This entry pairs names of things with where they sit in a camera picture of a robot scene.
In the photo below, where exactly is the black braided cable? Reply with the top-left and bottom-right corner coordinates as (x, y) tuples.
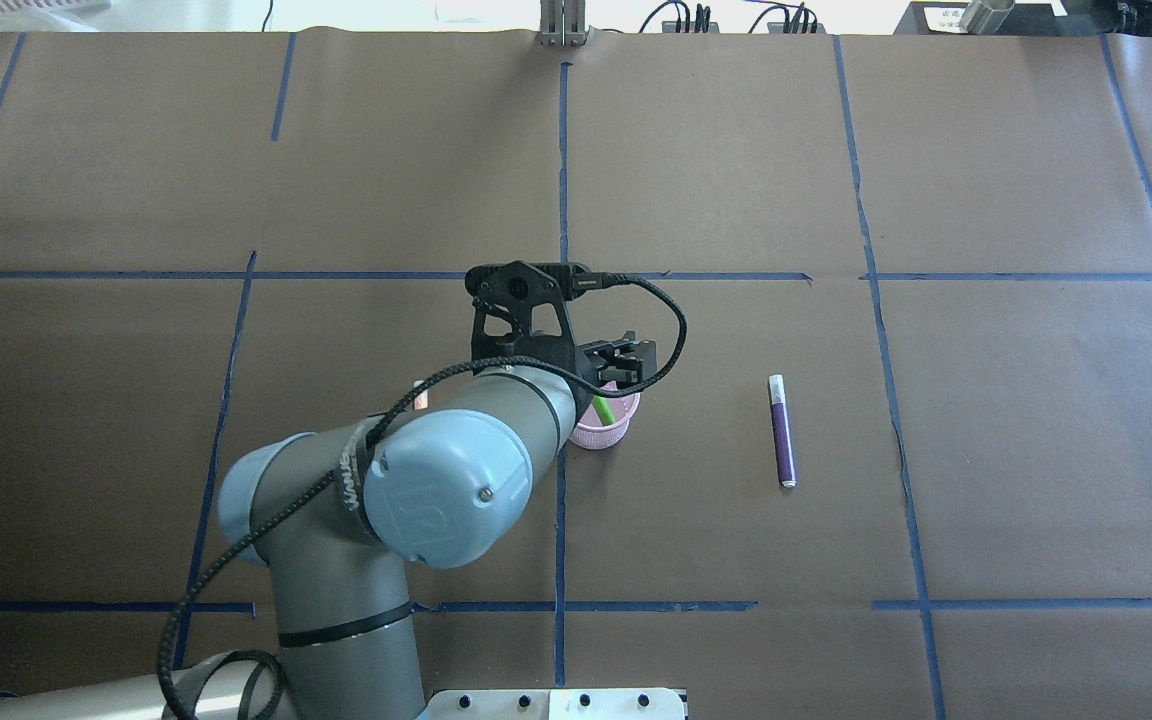
(156, 272), (689, 720)

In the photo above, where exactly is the pink mesh pen holder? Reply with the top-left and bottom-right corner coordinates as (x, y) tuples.
(570, 393), (641, 450)

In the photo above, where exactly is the aluminium frame post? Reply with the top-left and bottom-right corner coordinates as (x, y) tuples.
(538, 0), (588, 47)

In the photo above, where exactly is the purple highlighter pen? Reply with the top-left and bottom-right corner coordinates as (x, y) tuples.
(767, 374), (797, 488)

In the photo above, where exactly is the green highlighter pen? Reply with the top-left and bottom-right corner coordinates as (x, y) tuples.
(591, 395), (616, 427)

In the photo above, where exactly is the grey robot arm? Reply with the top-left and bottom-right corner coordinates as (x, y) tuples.
(0, 333), (685, 719)

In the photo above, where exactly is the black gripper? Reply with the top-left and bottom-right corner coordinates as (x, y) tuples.
(576, 338), (659, 391)

